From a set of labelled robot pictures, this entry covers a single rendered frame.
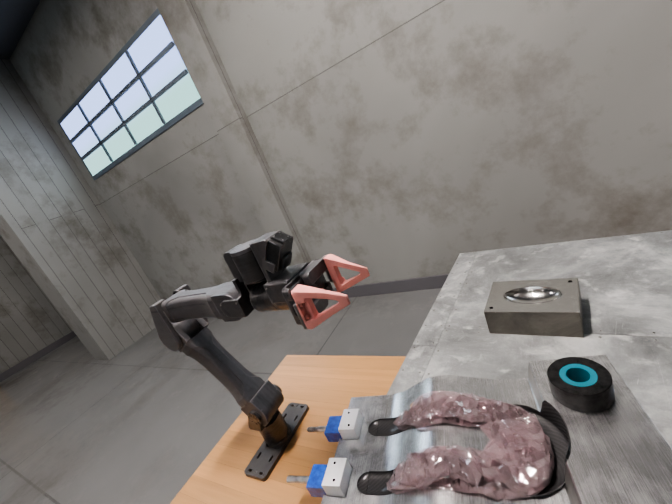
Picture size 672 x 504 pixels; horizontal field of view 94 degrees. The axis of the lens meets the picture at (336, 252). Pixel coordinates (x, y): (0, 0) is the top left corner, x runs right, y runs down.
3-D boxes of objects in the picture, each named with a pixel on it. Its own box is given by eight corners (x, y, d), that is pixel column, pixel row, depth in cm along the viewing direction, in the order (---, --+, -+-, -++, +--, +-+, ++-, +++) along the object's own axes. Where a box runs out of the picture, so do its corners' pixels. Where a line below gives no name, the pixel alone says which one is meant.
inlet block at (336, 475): (288, 502, 60) (276, 483, 58) (298, 475, 64) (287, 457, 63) (350, 507, 55) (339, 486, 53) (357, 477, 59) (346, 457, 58)
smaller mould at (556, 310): (489, 333, 84) (483, 311, 82) (498, 301, 95) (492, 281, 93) (584, 337, 72) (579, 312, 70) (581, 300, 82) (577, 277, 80)
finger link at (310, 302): (354, 261, 46) (304, 269, 51) (332, 287, 40) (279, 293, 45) (369, 300, 48) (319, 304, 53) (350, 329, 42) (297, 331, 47)
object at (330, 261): (366, 246, 50) (319, 255, 55) (348, 267, 44) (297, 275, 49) (379, 282, 52) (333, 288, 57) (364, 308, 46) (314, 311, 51)
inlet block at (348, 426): (308, 448, 69) (298, 430, 68) (315, 428, 74) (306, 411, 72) (363, 448, 64) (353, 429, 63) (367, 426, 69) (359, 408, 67)
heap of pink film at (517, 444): (384, 504, 50) (367, 471, 48) (395, 410, 66) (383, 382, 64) (576, 518, 40) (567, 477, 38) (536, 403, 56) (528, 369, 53)
